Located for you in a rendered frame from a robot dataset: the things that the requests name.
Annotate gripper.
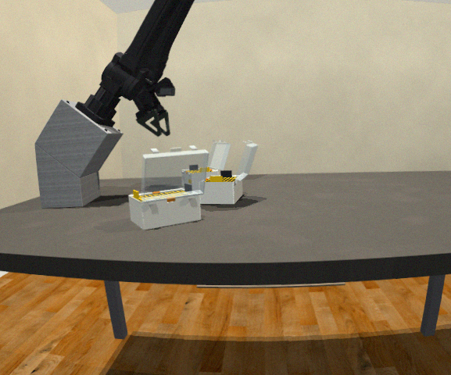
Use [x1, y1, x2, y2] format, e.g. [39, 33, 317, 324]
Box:
[133, 91, 170, 137]

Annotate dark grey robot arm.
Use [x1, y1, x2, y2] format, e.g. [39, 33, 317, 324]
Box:
[75, 0, 194, 127]

